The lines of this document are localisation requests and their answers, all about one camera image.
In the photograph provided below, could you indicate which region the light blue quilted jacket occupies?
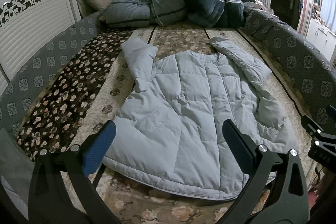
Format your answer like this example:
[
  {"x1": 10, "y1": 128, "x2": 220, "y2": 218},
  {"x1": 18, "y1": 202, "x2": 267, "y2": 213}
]
[{"x1": 102, "y1": 37, "x2": 297, "y2": 201}]

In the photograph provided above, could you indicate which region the floral patterned bed blanket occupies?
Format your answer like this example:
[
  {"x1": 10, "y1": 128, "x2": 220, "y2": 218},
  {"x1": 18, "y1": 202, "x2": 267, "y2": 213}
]
[{"x1": 16, "y1": 24, "x2": 324, "y2": 224}]

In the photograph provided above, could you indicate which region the white low cabinet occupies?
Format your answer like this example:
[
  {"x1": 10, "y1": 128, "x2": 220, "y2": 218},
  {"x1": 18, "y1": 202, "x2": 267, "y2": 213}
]
[{"x1": 306, "y1": 18, "x2": 336, "y2": 64}]

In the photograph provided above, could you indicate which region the blue striped window curtain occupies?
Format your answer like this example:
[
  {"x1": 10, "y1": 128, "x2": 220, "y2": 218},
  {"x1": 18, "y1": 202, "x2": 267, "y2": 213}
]
[{"x1": 321, "y1": 0, "x2": 336, "y2": 33}]

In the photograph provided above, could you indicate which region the dark teal folded duvet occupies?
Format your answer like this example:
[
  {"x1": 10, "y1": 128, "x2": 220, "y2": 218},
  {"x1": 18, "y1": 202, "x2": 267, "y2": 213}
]
[{"x1": 184, "y1": 0, "x2": 255, "y2": 28}]

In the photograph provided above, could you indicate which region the white sliding wardrobe door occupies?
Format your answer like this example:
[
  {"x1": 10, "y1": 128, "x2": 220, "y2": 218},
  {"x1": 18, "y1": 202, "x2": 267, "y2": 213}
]
[{"x1": 1, "y1": 0, "x2": 81, "y2": 91}]

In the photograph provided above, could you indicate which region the grey blue folded duvet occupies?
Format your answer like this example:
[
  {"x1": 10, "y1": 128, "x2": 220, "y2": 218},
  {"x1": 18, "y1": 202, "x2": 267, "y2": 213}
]
[{"x1": 100, "y1": 0, "x2": 186, "y2": 28}]

